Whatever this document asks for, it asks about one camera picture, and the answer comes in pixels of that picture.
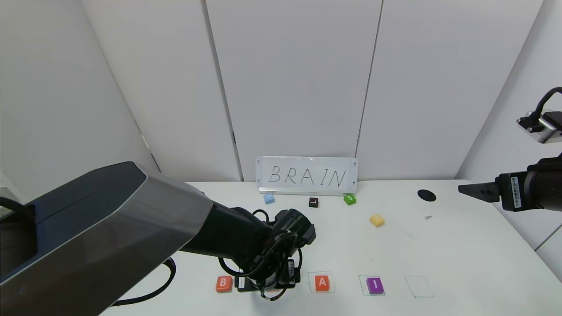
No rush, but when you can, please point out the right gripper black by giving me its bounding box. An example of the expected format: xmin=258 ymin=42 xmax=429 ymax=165
xmin=458 ymin=165 xmax=562 ymax=212

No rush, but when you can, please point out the white BRAIN sign board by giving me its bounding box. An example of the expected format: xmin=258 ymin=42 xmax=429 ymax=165
xmin=256 ymin=156 xmax=358 ymax=196

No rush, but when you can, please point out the white shelf unit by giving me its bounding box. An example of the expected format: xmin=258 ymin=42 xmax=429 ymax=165
xmin=0 ymin=169 xmax=27 ymax=207

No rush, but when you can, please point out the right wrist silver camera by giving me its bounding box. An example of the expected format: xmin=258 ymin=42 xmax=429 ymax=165
xmin=517 ymin=111 xmax=562 ymax=144

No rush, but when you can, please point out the black right camera cable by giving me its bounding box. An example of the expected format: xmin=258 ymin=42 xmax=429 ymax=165
xmin=533 ymin=86 xmax=562 ymax=120

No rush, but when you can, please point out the thin black left wrist cable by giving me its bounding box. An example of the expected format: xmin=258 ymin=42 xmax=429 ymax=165
xmin=218 ymin=209 xmax=304 ymax=302

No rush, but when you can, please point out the thick black braided cable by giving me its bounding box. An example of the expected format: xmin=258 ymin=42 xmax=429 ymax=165
xmin=112 ymin=257 xmax=177 ymax=307

